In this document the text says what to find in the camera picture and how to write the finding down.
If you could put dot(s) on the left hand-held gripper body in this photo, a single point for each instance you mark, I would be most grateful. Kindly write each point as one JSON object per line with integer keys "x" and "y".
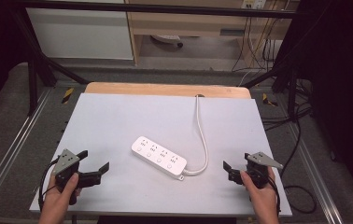
{"x": 66, "y": 160}

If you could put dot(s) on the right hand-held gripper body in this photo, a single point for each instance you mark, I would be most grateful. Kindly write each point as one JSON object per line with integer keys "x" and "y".
{"x": 262, "y": 161}

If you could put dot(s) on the person's right hand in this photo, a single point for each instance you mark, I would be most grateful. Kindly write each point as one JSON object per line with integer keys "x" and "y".
{"x": 261, "y": 197}

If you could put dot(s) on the person's left hand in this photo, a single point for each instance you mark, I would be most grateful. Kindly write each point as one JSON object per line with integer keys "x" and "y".
{"x": 58, "y": 200}

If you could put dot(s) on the white power strip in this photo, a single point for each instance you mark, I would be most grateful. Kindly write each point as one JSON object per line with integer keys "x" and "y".
{"x": 159, "y": 158}

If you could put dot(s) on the yellow black tape marker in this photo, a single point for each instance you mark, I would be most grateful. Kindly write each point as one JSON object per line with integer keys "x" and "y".
{"x": 268, "y": 100}
{"x": 67, "y": 95}

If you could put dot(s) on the white cabinet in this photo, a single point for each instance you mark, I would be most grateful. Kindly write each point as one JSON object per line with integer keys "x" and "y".
{"x": 81, "y": 34}

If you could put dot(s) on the office chair base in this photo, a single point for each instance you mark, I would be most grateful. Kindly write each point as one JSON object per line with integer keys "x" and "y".
{"x": 166, "y": 38}

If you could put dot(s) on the light wooden desk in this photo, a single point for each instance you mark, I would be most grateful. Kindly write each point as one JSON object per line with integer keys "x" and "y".
{"x": 193, "y": 23}

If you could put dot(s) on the aluminium floor rail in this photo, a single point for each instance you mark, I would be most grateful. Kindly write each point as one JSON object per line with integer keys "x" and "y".
{"x": 11, "y": 146}
{"x": 316, "y": 174}

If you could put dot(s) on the white wall socket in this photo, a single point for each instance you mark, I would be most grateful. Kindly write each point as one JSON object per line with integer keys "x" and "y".
{"x": 254, "y": 3}

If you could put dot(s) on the black metal frame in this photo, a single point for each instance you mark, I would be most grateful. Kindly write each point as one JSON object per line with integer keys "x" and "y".
{"x": 152, "y": 8}

